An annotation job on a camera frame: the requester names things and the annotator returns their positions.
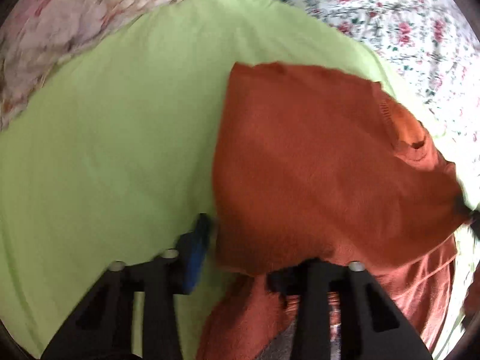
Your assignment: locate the red-orange knit sweater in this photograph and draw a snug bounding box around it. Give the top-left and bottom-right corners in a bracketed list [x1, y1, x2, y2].
[197, 63, 472, 359]

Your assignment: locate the light green bed sheet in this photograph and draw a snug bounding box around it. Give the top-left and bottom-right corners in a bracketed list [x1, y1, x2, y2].
[0, 0, 480, 360]

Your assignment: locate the pink floral pillow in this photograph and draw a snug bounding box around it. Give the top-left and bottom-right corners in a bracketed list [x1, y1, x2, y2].
[1, 0, 181, 129]

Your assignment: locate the white floral bed cover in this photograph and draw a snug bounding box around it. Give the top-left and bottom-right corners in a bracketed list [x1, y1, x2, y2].
[175, 0, 480, 360]

